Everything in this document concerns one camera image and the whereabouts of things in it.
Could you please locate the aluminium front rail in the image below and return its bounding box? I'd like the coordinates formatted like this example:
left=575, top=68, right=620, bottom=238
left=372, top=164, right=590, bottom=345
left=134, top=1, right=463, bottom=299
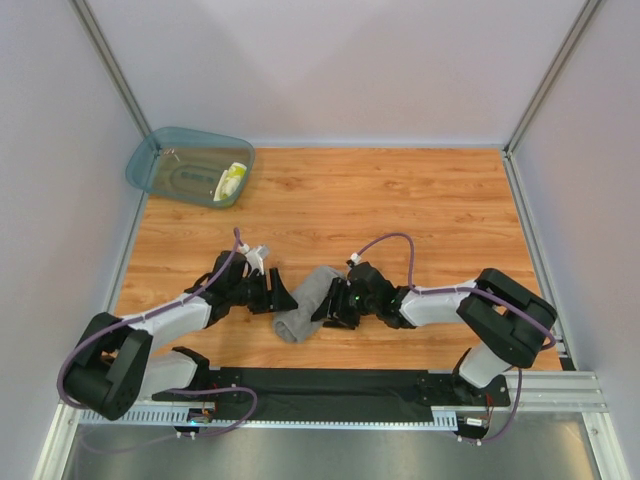
left=76, top=367, right=606, bottom=430

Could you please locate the right aluminium frame post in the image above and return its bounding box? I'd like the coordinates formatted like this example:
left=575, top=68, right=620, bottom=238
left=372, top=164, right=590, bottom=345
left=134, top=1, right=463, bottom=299
left=503, top=0, right=605, bottom=157

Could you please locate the grey towel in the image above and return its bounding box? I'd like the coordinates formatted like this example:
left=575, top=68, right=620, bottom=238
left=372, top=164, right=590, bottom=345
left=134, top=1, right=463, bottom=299
left=273, top=266, right=345, bottom=344

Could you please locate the yellow green patterned towel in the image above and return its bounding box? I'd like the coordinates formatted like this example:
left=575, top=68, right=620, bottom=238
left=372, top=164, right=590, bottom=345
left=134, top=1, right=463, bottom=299
left=213, top=162, right=247, bottom=202

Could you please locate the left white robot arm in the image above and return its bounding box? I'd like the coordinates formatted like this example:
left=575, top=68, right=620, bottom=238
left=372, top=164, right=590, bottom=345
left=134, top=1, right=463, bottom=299
left=58, top=249, right=298, bottom=420

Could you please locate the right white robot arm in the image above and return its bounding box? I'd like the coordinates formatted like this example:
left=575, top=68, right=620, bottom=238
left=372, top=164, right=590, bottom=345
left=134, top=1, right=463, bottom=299
left=311, top=262, right=558, bottom=389

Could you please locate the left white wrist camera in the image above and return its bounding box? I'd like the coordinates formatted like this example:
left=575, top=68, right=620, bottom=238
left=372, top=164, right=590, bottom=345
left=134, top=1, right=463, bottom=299
left=239, top=244, right=270, bottom=275

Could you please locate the teal transparent plastic tub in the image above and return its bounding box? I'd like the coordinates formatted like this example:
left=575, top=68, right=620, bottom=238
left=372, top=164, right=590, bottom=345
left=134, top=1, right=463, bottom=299
left=125, top=127, right=255, bottom=209

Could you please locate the left aluminium frame post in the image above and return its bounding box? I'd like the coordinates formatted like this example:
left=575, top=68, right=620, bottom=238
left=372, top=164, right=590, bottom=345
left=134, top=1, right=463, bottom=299
left=69, top=0, right=151, bottom=137

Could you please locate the aluminium frame post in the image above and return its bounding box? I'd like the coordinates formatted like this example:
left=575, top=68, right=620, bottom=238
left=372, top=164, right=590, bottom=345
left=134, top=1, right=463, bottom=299
left=503, top=0, right=605, bottom=157
left=69, top=0, right=151, bottom=137

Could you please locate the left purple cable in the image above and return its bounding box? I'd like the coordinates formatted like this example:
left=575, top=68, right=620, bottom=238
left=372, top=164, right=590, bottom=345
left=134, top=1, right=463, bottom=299
left=57, top=227, right=260, bottom=454

